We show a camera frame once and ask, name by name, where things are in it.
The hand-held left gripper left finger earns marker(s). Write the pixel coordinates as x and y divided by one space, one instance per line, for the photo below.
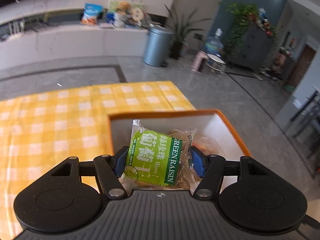
121 161

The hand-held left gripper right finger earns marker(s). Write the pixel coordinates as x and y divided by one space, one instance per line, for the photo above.
198 162

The green label raisin packet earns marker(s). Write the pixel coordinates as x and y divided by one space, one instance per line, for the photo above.
152 157

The orange cardboard box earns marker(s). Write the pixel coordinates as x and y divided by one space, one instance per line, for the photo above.
222 130

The yellow checked tablecloth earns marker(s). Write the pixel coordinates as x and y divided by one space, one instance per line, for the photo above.
50 125

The pink plastic stool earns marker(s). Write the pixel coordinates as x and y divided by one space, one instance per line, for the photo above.
199 62

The white round stool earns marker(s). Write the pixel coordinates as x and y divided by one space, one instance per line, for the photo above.
216 63

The blue water jug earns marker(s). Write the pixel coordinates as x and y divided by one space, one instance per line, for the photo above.
213 45

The grey metal trash can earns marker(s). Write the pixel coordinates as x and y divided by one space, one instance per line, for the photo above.
157 47

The dark grey cabinet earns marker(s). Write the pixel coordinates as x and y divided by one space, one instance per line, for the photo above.
252 47

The marble television console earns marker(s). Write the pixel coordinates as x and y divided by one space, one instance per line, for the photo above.
70 45

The tall potted floor plant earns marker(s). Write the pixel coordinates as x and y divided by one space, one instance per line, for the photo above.
181 32

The trailing ivy plant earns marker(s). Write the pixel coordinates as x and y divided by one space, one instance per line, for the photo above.
241 22

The round paper fan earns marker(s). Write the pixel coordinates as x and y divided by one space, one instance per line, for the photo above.
137 13

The blue snack bag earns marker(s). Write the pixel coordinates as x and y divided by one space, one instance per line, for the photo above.
91 15

